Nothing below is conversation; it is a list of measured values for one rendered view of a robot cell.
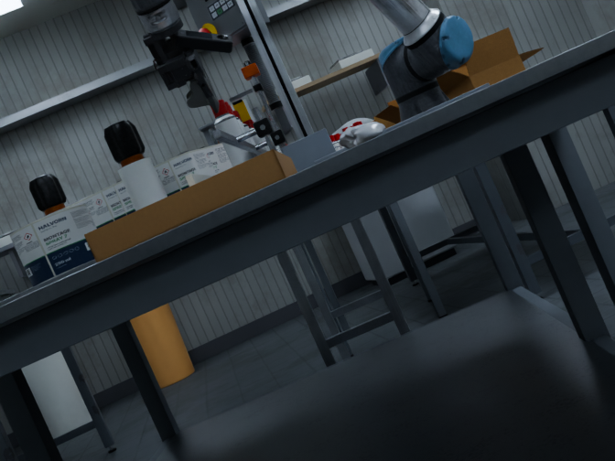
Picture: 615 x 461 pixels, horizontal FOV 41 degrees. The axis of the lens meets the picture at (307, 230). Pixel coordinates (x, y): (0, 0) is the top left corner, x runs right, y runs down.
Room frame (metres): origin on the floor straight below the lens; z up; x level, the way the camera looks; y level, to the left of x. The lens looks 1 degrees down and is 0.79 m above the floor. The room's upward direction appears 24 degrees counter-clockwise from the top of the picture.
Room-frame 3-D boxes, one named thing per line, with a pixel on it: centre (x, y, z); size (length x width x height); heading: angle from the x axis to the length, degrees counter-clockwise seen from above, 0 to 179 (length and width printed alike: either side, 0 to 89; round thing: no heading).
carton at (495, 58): (3.86, -1.02, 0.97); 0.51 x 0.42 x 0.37; 103
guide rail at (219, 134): (1.88, 0.03, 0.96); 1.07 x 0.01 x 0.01; 176
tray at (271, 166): (1.18, 0.12, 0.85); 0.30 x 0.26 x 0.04; 176
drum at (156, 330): (6.32, 1.39, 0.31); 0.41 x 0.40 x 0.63; 8
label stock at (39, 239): (2.10, 0.59, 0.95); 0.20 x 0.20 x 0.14
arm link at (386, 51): (2.14, -0.41, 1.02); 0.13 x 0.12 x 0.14; 34
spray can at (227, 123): (1.86, 0.07, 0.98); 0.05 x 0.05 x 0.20
